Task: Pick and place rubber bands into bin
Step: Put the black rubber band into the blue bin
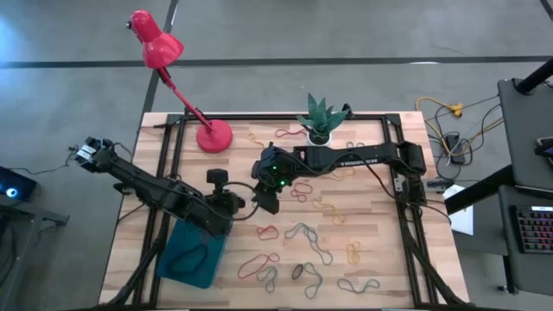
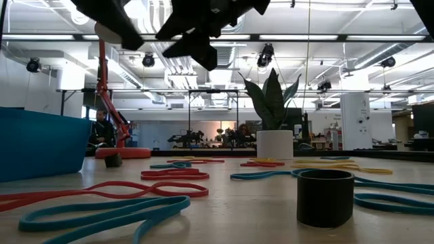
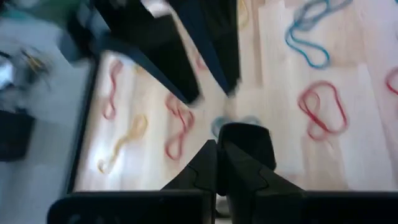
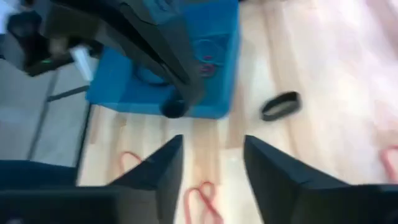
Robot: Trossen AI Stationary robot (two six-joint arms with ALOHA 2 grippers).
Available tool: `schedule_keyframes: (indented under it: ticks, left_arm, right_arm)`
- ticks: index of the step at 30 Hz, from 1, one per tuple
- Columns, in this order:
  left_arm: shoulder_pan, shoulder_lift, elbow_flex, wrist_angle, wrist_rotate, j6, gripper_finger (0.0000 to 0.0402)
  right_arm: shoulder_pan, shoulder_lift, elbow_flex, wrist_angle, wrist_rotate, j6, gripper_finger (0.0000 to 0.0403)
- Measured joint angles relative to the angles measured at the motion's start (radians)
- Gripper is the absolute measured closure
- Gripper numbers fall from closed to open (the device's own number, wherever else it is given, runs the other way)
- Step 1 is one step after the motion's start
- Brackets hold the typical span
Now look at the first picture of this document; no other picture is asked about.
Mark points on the long yellow rubber band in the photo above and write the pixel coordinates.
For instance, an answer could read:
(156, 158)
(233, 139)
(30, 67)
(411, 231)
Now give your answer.
(341, 175)

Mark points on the small thick black band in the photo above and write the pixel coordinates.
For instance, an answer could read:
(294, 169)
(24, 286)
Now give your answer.
(293, 272)

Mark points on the dark grey keyboard desk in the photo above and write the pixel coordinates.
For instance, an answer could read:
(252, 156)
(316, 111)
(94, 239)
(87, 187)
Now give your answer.
(525, 272)

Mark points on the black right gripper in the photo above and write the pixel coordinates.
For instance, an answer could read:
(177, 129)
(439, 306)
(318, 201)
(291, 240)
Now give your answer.
(268, 201)

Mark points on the green plant in white pot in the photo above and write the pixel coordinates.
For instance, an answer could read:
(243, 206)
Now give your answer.
(322, 118)

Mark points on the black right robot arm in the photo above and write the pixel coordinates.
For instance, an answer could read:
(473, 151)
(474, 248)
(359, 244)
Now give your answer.
(354, 157)

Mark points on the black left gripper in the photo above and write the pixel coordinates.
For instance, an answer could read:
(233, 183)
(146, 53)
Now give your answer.
(220, 211)

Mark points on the dark grey side table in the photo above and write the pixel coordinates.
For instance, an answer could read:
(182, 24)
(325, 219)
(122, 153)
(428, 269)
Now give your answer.
(525, 129)

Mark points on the black diagonal bar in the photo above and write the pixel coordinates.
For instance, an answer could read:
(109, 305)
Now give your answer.
(479, 192)

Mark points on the grey teal rubber band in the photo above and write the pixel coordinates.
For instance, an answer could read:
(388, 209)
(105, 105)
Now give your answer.
(351, 144)
(270, 276)

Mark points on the black backlit keyboard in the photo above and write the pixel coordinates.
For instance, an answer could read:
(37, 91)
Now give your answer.
(535, 231)

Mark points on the teal plastic bin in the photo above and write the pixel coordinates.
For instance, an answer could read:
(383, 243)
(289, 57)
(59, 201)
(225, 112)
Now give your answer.
(207, 276)

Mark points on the rubber bands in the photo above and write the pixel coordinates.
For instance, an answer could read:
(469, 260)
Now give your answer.
(170, 263)

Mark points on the thin red rubber band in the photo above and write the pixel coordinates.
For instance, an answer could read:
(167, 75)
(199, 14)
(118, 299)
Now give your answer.
(294, 132)

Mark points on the black power brick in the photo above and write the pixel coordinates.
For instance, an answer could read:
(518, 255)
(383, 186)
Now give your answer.
(454, 147)

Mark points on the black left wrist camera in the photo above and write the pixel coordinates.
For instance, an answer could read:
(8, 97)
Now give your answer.
(217, 176)

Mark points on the white paper sheet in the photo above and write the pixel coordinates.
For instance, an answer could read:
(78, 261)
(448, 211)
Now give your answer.
(464, 222)

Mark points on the long teal rubber band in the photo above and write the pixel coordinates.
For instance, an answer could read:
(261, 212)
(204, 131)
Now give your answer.
(319, 248)

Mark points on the small grey desk foot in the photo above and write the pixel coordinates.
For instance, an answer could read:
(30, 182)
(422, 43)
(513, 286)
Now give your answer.
(502, 288)

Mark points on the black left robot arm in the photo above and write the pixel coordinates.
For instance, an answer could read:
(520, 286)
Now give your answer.
(142, 183)

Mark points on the small black bracket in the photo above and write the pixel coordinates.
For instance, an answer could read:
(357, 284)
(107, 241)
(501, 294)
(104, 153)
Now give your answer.
(347, 110)

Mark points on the large red rubber band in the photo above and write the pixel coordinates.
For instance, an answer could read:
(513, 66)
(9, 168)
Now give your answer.
(248, 264)

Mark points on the black device with blue light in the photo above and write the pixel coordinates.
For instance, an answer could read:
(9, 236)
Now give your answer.
(23, 183)

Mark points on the grey metal stand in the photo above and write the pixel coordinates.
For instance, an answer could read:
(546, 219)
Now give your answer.
(39, 214)

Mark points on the red desk lamp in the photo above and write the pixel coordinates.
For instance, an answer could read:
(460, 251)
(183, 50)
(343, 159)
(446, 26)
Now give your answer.
(214, 137)

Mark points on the black pole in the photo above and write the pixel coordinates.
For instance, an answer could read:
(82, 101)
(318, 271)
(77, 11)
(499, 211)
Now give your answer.
(535, 77)

